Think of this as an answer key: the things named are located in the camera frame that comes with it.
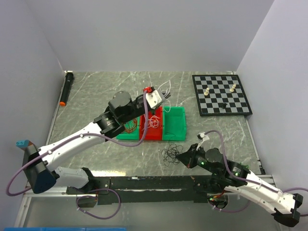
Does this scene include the red cables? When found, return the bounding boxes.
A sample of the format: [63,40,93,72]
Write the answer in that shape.
[124,119,139,134]

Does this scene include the blue brown brick tower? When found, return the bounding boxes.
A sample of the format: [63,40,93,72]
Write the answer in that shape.
[16,140,33,151]

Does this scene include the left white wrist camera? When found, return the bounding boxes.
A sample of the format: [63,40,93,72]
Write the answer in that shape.
[143,87,166,110]

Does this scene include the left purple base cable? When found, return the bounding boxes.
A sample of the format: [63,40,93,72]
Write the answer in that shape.
[76,187,121,219]

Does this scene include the white cables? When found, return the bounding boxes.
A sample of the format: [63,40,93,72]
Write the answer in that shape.
[141,79,173,132]

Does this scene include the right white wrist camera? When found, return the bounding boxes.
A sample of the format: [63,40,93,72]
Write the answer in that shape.
[196,132,210,150]

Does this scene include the black cables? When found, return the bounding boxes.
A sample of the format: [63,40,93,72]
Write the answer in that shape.
[161,143,185,168]

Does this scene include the red plastic bin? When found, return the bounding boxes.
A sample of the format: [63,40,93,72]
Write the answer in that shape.
[139,106,163,141]

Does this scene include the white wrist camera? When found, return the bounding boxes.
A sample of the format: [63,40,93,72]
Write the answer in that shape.
[143,87,166,110]
[196,132,210,150]

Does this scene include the white chess piece left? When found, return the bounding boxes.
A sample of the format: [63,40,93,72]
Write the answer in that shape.
[204,88,209,96]

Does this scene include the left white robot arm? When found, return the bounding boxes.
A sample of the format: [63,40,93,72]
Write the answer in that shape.
[16,87,170,194]

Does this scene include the green plastic bin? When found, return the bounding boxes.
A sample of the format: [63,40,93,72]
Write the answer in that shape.
[116,118,140,140]
[162,106,187,141]

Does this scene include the aluminium rail frame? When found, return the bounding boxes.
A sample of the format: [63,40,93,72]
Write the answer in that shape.
[14,187,73,228]

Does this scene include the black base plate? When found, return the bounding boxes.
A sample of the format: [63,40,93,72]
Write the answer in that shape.
[66,175,229,205]

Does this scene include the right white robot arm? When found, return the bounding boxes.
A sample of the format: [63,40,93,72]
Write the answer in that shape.
[176,144,303,227]

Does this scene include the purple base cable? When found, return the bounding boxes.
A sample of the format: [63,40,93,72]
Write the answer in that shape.
[76,187,121,219]
[208,199,251,214]

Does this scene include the black grey chessboard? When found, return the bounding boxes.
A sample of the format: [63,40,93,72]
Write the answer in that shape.
[192,75,253,116]

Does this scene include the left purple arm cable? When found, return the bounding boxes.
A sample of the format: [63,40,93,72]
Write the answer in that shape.
[6,92,149,197]

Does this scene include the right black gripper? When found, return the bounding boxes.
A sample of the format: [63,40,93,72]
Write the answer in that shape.
[176,143,220,175]

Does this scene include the black marker orange cap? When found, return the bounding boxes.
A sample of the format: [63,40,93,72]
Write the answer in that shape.
[59,72,75,106]

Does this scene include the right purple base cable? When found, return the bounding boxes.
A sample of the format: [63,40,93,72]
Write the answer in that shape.
[208,199,251,214]

